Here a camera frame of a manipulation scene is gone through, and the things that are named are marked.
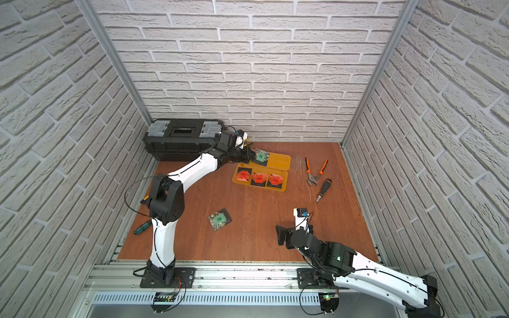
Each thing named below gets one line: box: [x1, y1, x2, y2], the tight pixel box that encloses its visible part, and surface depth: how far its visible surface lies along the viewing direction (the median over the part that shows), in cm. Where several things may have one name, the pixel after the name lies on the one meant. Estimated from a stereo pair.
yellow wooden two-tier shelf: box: [231, 149, 292, 193], surface depth 102 cm
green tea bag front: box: [254, 147, 270, 163], surface depth 96 cm
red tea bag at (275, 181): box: [267, 173, 284, 189], surface depth 102 cm
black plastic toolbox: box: [142, 118, 225, 162], surface depth 102 cm
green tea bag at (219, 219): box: [208, 207, 233, 232], surface depth 91 cm
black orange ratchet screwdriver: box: [315, 178, 333, 203], surface depth 101 cm
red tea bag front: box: [251, 172, 268, 187], surface depth 105 cm
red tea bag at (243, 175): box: [235, 170, 251, 182], surface depth 105 cm
